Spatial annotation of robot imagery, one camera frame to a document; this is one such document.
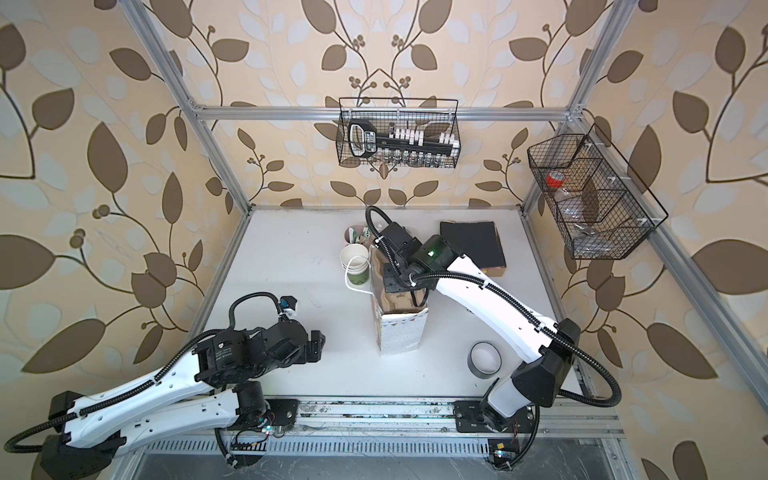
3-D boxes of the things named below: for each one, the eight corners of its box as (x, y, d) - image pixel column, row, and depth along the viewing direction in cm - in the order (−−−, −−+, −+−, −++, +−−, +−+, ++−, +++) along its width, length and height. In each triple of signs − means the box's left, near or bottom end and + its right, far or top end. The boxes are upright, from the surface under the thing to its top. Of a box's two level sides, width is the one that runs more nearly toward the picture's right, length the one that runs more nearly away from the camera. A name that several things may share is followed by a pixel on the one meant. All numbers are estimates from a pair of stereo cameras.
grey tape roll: (469, 379, 82) (473, 374, 78) (465, 347, 88) (468, 341, 84) (500, 379, 82) (506, 374, 78) (494, 347, 88) (498, 341, 84)
